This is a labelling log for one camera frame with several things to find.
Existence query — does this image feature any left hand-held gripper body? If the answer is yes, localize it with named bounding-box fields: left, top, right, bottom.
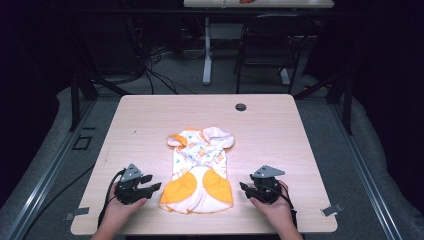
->
left=114, top=163, right=145, bottom=206

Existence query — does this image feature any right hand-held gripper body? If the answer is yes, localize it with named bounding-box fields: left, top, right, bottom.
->
left=249, top=164, right=287, bottom=205

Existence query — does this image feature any white and orange baby romper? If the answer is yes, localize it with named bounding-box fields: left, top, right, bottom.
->
left=158, top=126, right=236, bottom=215

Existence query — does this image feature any person's left hand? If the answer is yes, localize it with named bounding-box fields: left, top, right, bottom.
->
left=99, top=182, right=148, bottom=231

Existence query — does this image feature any person's right hand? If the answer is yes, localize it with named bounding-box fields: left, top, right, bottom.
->
left=249, top=179, right=297, bottom=232

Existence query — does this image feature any grey tape strip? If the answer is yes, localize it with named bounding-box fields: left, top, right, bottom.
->
left=64, top=206, right=91, bottom=222
left=320, top=203, right=345, bottom=217

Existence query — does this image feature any white background table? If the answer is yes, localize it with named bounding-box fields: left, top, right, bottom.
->
left=182, top=0, right=335, bottom=86

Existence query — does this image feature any black folding chair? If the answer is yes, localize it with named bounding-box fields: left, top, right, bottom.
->
left=233, top=12, right=316, bottom=96

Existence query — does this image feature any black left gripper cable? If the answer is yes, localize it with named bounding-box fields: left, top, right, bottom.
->
left=97, top=168, right=127, bottom=229

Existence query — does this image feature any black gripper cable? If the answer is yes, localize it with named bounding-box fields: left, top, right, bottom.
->
left=97, top=168, right=127, bottom=229
left=279, top=183, right=298, bottom=229

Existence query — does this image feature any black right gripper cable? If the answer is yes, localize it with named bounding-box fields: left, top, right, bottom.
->
left=279, top=183, right=298, bottom=229

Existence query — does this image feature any thin black floor cable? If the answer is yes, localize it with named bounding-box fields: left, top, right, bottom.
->
left=19, top=163, right=96, bottom=240

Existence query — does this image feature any aluminium floor rail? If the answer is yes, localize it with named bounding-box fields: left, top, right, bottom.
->
left=329, top=102, right=405, bottom=240
left=0, top=99, right=98, bottom=240

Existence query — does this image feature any black floor cables bundle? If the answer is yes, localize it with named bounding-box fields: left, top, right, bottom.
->
left=124, top=16, right=198, bottom=96

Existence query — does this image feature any black metal stand frame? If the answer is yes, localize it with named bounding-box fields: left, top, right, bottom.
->
left=67, top=63, right=132, bottom=133
left=293, top=70, right=355, bottom=136

